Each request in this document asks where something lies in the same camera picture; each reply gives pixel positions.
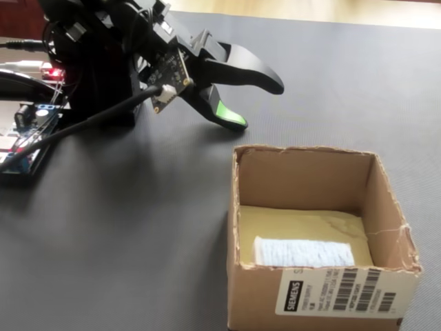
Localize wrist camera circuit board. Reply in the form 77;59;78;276
146;46;194;115

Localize thick black camera cable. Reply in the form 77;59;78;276
0;84;165;170

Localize blue circuit board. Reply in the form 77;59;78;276
0;102;72;179

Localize white USB cable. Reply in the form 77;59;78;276
0;59;48;72

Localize black base cable bundle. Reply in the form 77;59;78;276
0;68;56;101

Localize thin black servo wires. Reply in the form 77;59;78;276
40;17;66;65

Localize white barcode label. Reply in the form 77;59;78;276
274;266;410;317

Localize black table mat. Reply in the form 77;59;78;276
0;9;441;331

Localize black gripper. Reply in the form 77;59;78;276
151;0;285;133

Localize motor driver board red LED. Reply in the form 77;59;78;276
38;60;67;85

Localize yellow foam pad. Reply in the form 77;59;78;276
238;205;376;269

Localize open cardboard box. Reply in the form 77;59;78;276
226;143;424;331

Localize black power plug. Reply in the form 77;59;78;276
0;39;48;53

